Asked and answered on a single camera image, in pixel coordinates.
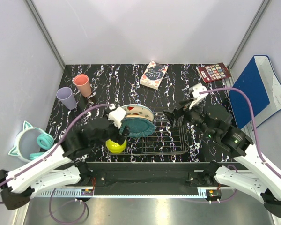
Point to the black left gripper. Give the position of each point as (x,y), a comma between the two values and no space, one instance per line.
(118,138)

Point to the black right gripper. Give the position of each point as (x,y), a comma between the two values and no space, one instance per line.
(173,116)

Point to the teal scalloped plate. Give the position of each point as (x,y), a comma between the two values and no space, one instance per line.
(138,127)

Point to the lilac cup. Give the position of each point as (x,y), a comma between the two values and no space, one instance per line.
(66,97)

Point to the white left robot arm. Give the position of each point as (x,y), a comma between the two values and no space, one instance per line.
(19,186)

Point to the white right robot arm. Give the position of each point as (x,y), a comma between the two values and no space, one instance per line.
(215,122)

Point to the yellow-green bowl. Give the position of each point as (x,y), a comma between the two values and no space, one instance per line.
(114,147)

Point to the beige speckled plate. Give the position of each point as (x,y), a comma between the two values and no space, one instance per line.
(135,116)

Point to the white plate with strawberries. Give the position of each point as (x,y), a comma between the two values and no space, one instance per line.
(140,110)

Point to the floral cover book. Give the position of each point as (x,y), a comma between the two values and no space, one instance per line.
(153,75)

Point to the dark red booklet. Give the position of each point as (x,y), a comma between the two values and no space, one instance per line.
(213,72)

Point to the teal headphones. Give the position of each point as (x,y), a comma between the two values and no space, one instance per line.
(45,141)

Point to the white cat-ear basket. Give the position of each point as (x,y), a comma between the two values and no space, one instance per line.
(25,142)

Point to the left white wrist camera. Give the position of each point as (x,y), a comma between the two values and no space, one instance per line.
(116,115)

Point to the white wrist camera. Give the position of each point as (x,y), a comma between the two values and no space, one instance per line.
(198,92)
(116,115)

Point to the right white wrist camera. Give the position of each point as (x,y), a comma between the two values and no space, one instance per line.
(198,92)

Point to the grey wire dish rack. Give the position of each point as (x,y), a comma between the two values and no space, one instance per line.
(166,140)

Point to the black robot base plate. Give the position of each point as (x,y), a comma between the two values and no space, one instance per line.
(141,180)

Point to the blue ring binder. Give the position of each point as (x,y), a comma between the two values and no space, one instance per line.
(262,86)

